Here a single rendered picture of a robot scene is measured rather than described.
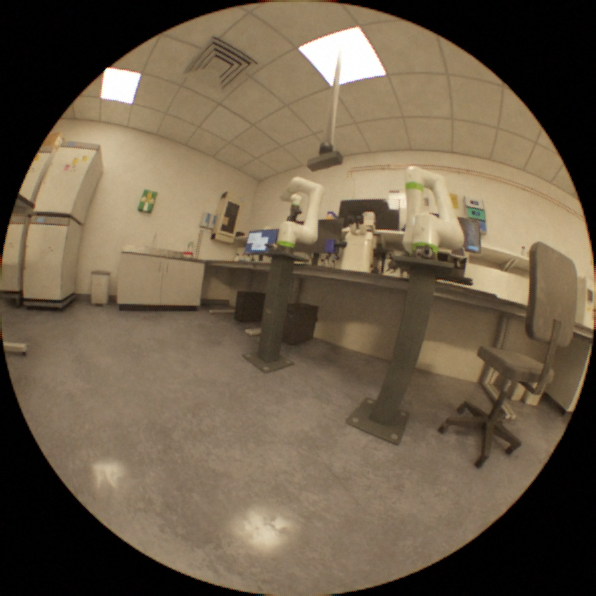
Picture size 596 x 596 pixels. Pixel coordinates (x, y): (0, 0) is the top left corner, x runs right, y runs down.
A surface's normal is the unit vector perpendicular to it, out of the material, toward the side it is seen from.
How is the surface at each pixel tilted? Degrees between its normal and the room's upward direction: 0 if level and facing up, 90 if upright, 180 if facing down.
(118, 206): 90
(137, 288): 90
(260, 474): 0
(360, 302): 90
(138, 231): 90
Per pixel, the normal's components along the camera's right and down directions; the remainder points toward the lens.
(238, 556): 0.16, -0.98
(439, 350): -0.59, -0.04
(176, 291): 0.79, 0.18
